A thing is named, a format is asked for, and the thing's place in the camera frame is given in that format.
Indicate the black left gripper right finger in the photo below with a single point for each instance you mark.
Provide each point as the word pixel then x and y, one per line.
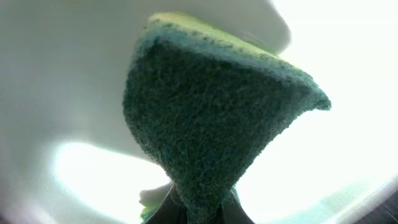
pixel 233 213

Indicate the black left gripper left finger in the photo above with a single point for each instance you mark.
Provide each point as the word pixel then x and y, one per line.
pixel 170 210

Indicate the green scouring sponge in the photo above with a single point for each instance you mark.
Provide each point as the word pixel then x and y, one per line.
pixel 204 104

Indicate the mint green plate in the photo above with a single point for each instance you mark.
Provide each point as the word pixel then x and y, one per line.
pixel 66 153

